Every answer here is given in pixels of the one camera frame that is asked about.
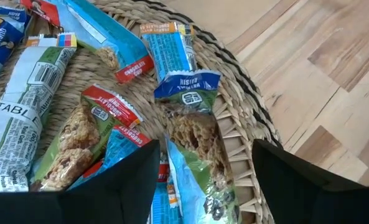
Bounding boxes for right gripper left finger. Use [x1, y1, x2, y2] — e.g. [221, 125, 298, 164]
[0, 139, 161, 224]

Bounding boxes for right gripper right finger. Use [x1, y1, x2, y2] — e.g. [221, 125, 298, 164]
[252, 139, 369, 224]

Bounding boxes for blue-backed chocolate granola bar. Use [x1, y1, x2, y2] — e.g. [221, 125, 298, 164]
[66, 124, 153, 191]

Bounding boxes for green chocolate chip granola bar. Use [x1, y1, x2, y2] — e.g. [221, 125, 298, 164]
[29, 83, 144, 192]

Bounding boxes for blue snack packet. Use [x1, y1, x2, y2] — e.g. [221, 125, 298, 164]
[154, 68, 243, 224]

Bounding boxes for peanut butter granola bar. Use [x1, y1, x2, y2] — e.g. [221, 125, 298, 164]
[139, 21, 198, 83]

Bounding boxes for blue chocolate chip granola bar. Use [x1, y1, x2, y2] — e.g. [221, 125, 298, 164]
[47, 0, 156, 84]

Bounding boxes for round woven wicker basket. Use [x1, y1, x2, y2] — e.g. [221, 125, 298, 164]
[0, 0, 281, 224]

